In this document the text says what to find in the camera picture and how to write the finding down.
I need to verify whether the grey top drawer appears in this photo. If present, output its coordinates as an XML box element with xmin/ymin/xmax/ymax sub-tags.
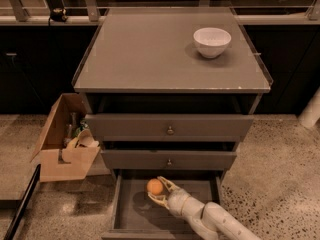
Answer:
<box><xmin>85</xmin><ymin>114</ymin><xmax>253</xmax><ymax>142</ymax></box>

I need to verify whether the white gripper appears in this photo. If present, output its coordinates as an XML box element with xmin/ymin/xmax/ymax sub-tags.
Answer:
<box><xmin>148</xmin><ymin>176</ymin><xmax>204</xmax><ymax>219</ymax></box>

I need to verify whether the grey open bottom drawer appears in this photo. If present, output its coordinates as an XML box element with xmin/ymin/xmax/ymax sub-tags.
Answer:
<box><xmin>101</xmin><ymin>170</ymin><xmax>221</xmax><ymax>240</ymax></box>

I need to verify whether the bottles and paper in box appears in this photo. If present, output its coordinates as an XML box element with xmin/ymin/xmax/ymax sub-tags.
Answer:
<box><xmin>63</xmin><ymin>112</ymin><xmax>99</xmax><ymax>149</ymax></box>

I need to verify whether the grey drawer cabinet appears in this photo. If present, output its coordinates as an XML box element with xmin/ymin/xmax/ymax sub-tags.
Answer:
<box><xmin>71</xmin><ymin>1</ymin><xmax>274</xmax><ymax>240</ymax></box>

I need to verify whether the open cardboard box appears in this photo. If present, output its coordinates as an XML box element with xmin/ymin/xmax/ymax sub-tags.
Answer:
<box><xmin>30</xmin><ymin>93</ymin><xmax>100</xmax><ymax>182</ymax></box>

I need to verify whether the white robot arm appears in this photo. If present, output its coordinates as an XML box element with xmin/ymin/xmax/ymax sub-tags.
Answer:
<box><xmin>147</xmin><ymin>94</ymin><xmax>320</xmax><ymax>240</ymax></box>

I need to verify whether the white ceramic bowl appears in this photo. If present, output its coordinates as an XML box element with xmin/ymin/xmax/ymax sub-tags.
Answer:
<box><xmin>193</xmin><ymin>27</ymin><xmax>232</xmax><ymax>58</ymax></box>

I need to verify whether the black bar on floor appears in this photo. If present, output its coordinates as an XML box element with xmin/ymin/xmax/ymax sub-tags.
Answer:
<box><xmin>3</xmin><ymin>164</ymin><xmax>41</xmax><ymax>240</ymax></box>

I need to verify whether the small black device on ledge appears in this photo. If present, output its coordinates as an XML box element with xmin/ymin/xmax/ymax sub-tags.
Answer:
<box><xmin>50</xmin><ymin>8</ymin><xmax>68</xmax><ymax>22</ymax></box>

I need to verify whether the orange fruit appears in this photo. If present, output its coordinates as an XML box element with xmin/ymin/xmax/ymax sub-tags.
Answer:
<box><xmin>147</xmin><ymin>178</ymin><xmax>163</xmax><ymax>195</ymax></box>

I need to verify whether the grey middle drawer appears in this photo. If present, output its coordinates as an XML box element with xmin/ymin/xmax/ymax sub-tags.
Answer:
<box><xmin>101</xmin><ymin>150</ymin><xmax>236</xmax><ymax>170</ymax></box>

